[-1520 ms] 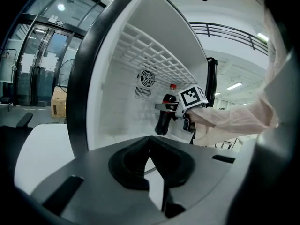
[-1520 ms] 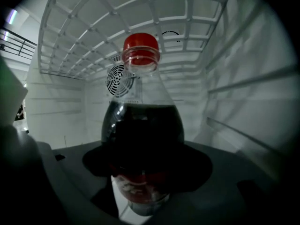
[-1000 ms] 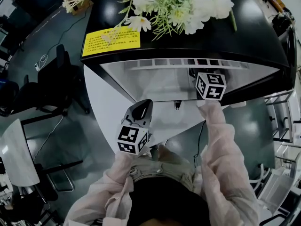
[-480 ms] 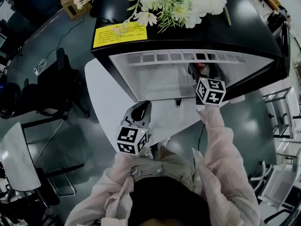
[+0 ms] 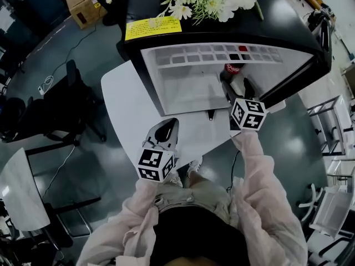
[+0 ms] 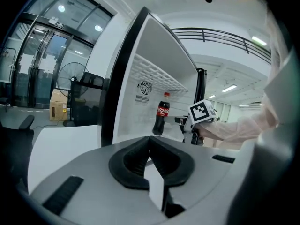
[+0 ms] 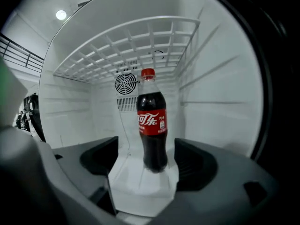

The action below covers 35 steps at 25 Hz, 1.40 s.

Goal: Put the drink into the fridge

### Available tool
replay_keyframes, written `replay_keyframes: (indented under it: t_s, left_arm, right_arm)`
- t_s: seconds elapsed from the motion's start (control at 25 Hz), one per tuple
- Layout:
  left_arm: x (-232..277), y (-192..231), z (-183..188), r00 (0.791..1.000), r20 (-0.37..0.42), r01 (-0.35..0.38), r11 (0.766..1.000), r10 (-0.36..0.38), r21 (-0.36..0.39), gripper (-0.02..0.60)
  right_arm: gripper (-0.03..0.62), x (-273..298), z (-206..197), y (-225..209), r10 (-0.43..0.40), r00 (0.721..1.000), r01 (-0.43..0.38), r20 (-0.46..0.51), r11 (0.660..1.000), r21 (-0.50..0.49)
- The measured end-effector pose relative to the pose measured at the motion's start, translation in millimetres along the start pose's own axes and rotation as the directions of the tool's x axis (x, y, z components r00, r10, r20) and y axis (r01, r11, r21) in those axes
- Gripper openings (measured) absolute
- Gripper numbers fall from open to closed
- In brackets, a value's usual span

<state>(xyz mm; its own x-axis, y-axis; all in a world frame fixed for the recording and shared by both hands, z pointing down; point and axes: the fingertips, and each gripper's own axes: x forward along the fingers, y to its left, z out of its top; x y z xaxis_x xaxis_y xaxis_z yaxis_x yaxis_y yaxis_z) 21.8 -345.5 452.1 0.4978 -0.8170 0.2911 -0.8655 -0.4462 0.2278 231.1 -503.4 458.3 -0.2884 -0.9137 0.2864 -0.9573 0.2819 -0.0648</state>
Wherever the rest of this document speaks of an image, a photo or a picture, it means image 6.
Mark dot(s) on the cola bottle red cap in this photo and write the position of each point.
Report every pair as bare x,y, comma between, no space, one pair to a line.
161,116

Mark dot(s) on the glass entrance door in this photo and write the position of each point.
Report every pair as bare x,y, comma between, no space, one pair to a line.
42,55

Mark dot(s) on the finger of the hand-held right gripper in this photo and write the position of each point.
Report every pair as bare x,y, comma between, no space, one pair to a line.
175,119

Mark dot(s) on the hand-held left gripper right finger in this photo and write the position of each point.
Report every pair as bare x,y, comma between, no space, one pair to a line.
206,179

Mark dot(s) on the brown cardboard box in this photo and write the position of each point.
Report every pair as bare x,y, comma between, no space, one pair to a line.
57,107

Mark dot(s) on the black floor fan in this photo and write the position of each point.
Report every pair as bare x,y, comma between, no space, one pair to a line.
72,79

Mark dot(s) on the black mesh chair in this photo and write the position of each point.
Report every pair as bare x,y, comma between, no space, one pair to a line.
89,107

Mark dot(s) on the black office chair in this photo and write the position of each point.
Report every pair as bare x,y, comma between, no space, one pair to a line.
14,144

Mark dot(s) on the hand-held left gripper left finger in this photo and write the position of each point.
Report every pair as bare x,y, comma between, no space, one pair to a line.
93,179

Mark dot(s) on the white black-edged cabinet box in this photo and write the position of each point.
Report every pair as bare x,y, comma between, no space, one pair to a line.
164,55

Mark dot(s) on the black balcony railing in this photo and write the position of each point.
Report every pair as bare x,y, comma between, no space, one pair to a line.
203,34

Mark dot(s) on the person's right forearm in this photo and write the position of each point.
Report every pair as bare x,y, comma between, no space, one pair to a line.
234,130

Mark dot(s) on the person's torso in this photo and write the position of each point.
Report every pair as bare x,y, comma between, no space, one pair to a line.
274,43

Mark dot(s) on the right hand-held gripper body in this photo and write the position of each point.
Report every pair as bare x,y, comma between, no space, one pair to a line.
199,111

